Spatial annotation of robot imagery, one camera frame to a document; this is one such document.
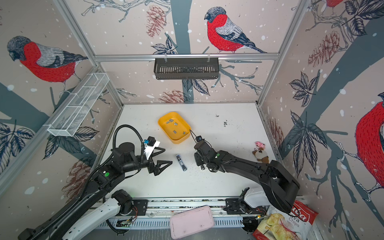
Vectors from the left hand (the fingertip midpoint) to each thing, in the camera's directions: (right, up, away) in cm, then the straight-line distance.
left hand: (166, 157), depth 67 cm
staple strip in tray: (-5, +15, +44) cm, 46 cm away
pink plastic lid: (+12, -30, +1) cm, 32 cm away
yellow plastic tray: (-1, +11, +40) cm, 42 cm away
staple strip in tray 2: (-2, +13, +41) cm, 43 cm away
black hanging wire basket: (+6, +54, +40) cm, 67 cm away
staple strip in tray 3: (-2, +8, +37) cm, 38 cm away
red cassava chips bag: (+50, -30, -1) cm, 59 cm away
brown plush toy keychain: (+53, -5, +23) cm, 58 cm away
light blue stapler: (+7, -12, +19) cm, 24 cm away
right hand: (+14, -5, +19) cm, 24 cm away
